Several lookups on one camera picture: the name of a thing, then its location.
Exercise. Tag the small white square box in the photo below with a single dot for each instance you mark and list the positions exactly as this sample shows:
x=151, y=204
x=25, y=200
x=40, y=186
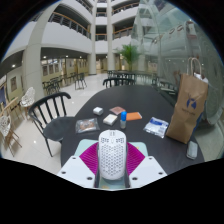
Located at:
x=98, y=110

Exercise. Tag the small blue-capped bottle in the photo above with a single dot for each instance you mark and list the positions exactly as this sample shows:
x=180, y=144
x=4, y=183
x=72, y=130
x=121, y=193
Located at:
x=123, y=120

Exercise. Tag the black spindle-back chair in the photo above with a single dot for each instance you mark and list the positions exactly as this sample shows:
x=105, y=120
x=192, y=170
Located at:
x=55, y=128

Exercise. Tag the brown flat packet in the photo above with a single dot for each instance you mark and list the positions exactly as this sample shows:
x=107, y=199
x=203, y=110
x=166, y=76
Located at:
x=117, y=110

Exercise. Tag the black curved-back chair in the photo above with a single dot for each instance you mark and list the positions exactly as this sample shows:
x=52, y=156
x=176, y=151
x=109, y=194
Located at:
x=118, y=81

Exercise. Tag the light green cartoon mouse pad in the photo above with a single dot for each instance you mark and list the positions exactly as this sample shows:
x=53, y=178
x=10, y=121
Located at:
x=83, y=145

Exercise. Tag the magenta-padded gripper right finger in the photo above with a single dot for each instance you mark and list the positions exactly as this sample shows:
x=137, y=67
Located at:
x=148, y=170

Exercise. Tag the brown paper bag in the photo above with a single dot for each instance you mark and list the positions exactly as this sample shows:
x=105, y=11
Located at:
x=186, y=110

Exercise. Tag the white rectangular box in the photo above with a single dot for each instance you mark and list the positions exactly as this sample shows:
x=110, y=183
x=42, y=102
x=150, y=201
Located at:
x=110, y=119

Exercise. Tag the green potted palm plant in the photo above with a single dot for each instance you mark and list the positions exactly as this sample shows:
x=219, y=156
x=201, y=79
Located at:
x=129, y=53

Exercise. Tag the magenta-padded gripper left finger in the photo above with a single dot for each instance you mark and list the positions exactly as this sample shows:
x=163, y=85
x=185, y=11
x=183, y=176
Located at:
x=75, y=170

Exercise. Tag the white lattice chair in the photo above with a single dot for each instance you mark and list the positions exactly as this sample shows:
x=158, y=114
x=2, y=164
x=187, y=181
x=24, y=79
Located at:
x=28, y=97
x=5, y=125

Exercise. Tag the grey smartphone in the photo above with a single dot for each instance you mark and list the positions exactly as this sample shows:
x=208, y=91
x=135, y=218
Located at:
x=192, y=150

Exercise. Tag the white perforated computer mouse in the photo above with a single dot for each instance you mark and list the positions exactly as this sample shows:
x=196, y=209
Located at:
x=112, y=153

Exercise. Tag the clear plastic snack bag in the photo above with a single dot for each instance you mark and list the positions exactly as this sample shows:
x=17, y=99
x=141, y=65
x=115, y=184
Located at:
x=87, y=125

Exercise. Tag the white plastic packet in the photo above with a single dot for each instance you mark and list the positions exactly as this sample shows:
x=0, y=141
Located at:
x=156, y=127

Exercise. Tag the group of dark chairs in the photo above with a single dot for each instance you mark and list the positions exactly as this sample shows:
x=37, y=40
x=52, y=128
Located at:
x=53, y=86

